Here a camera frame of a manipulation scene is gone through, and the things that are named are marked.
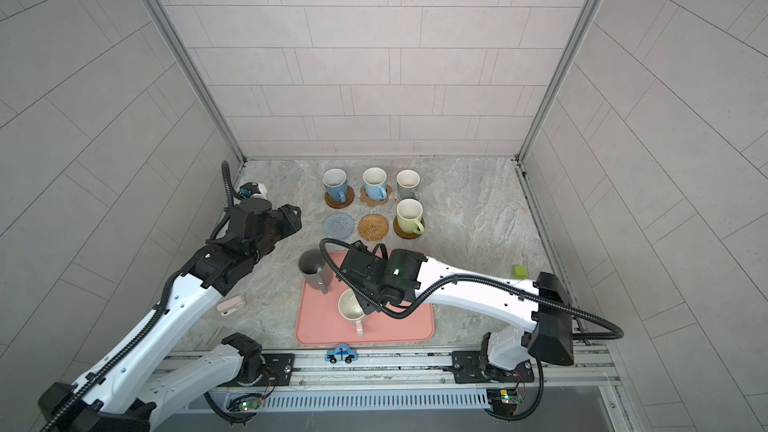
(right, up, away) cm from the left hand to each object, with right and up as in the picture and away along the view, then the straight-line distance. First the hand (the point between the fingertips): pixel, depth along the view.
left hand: (302, 207), depth 74 cm
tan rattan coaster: (+16, -9, +23) cm, 29 cm away
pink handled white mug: (+11, -28, +5) cm, 31 cm away
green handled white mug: (+28, -4, +20) cm, 34 cm away
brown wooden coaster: (+7, +1, +30) cm, 31 cm away
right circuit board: (+49, -45, -6) cm, 67 cm away
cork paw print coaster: (+14, -1, +30) cm, 33 cm away
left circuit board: (-8, -42, -10) cm, 44 cm away
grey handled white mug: (+27, +6, +27) cm, 39 cm away
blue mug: (+4, +6, +24) cm, 25 cm away
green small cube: (+60, -20, +13) cm, 64 cm away
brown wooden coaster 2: (+26, -11, +21) cm, 36 cm away
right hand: (+17, -22, -5) cm, 28 cm away
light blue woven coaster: (+4, -8, +23) cm, 24 cm away
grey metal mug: (+1, -19, +11) cm, 22 cm away
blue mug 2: (+16, +6, +23) cm, 29 cm away
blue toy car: (+10, -36, -2) cm, 37 cm away
